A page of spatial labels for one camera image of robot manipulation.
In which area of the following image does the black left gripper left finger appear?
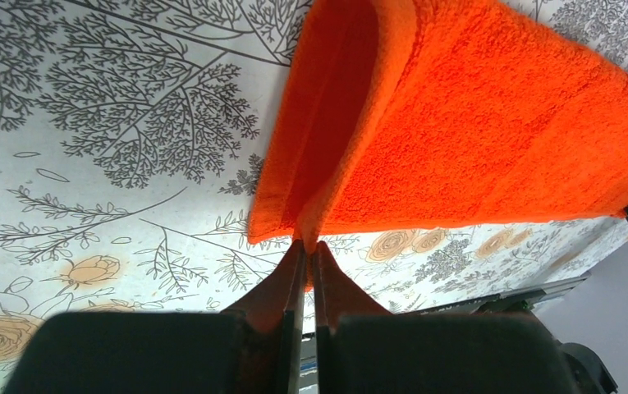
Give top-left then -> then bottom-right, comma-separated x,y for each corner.
4,241 -> 306,393

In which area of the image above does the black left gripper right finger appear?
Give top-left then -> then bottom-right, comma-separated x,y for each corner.
312,242 -> 576,393

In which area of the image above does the orange red towel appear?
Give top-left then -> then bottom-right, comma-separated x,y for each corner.
247,1 -> 628,251

